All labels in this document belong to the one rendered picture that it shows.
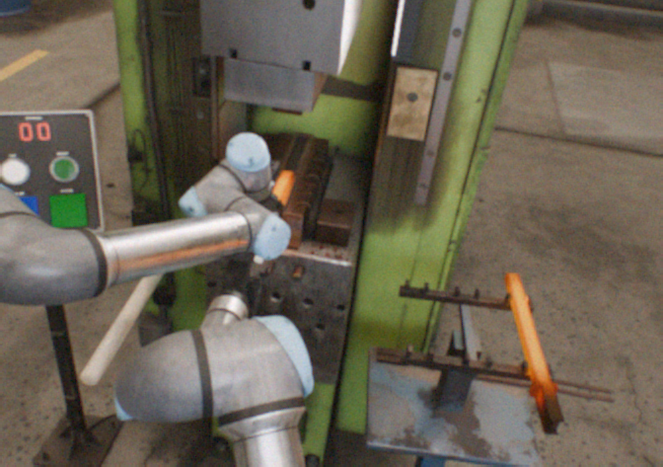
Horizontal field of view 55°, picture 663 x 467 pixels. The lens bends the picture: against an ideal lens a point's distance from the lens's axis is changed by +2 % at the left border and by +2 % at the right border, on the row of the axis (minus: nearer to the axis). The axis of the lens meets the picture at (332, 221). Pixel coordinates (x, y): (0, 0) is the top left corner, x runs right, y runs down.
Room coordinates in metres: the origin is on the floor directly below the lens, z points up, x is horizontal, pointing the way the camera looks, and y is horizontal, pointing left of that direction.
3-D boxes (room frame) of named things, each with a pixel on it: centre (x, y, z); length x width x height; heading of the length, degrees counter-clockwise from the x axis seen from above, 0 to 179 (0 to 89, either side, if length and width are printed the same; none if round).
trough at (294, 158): (1.49, 0.13, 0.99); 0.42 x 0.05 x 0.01; 175
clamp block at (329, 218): (1.32, -0.01, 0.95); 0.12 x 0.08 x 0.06; 175
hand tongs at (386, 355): (1.13, -0.46, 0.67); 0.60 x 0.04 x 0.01; 86
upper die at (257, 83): (1.49, 0.16, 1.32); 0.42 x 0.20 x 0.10; 175
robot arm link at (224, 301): (0.89, 0.18, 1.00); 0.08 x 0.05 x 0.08; 85
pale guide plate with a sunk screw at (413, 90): (1.38, -0.15, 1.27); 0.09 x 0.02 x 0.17; 85
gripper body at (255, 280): (0.97, 0.17, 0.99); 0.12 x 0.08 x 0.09; 175
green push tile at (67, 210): (1.16, 0.60, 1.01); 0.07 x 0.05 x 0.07; 110
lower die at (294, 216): (1.49, 0.16, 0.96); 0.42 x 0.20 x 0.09; 175
